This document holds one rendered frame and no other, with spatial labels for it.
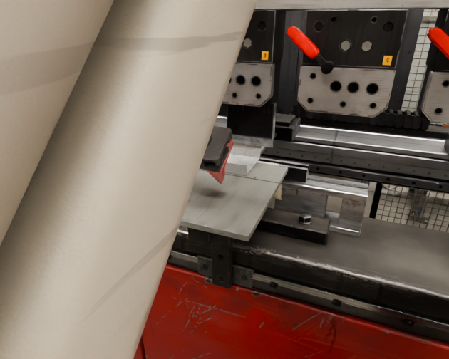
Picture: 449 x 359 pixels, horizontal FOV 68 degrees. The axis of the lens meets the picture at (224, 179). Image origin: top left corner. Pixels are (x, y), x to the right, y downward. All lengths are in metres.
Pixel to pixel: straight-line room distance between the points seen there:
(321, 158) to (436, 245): 0.36
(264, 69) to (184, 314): 0.59
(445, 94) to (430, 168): 0.37
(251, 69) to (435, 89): 0.30
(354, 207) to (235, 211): 0.27
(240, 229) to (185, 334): 0.49
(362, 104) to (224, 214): 0.30
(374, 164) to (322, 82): 0.39
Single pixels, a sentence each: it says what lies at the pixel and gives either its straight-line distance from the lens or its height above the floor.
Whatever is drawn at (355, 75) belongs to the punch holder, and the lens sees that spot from 0.61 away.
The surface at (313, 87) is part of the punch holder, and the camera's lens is 0.62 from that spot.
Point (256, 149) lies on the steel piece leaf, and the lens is 0.74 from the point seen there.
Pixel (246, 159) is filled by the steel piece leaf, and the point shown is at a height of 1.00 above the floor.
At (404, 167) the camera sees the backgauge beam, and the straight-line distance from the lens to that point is 0.96.
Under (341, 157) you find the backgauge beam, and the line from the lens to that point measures 0.95.
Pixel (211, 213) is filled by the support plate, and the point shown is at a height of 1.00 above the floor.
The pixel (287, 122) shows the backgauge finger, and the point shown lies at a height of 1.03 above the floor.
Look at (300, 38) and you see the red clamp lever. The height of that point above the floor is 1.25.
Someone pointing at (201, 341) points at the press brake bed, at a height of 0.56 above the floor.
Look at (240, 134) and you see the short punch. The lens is 0.72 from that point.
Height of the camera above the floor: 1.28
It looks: 26 degrees down
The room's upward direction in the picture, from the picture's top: straight up
